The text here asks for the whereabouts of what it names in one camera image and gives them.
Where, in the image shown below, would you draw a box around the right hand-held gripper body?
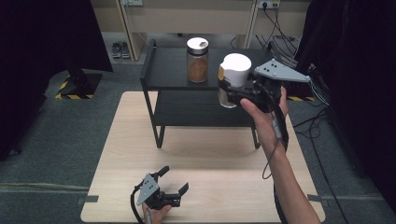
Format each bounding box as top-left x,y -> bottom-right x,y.
239,58 -> 311,114

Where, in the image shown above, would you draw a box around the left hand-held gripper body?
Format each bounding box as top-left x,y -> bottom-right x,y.
135,173 -> 182,210

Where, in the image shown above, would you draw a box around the white lid glass jar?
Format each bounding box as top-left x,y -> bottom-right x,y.
218,52 -> 252,109

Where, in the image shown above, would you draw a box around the silver lid glass jar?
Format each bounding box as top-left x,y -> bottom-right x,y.
186,36 -> 210,84

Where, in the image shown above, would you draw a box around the black two-tier shelf rack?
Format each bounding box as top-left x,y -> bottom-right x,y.
139,38 -> 292,149

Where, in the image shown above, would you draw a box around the person's left hand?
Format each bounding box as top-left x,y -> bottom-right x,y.
141,202 -> 173,224

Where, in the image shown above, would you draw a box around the person's right hand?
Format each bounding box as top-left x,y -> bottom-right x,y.
239,86 -> 289,148

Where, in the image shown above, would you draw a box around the black stand base striped tape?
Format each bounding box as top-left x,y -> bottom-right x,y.
284,81 -> 316,103
54,66 -> 104,101

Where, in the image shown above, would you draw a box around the grey tape strip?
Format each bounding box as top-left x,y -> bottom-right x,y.
307,193 -> 330,207
77,195 -> 100,205

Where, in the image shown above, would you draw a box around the white power strip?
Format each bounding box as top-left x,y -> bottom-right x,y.
257,0 -> 281,9

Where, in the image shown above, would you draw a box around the beige desk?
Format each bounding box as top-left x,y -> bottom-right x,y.
90,0 -> 312,62

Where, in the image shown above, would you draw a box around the dark curtain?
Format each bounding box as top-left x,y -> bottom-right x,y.
0,0 -> 114,161
293,0 -> 396,206

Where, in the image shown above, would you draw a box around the grey shoe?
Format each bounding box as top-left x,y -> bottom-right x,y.
120,41 -> 131,60
111,41 -> 122,59

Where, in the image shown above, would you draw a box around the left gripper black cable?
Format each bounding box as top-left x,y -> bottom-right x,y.
130,184 -> 146,224

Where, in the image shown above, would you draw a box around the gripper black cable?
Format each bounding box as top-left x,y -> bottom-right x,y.
262,109 -> 290,224
130,184 -> 146,224

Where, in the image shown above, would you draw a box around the bundle of floor cables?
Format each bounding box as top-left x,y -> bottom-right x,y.
230,6 -> 332,107

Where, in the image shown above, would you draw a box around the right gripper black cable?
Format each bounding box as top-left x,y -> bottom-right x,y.
262,109 -> 290,224

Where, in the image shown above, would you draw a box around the black floor cable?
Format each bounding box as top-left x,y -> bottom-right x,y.
292,106 -> 349,224

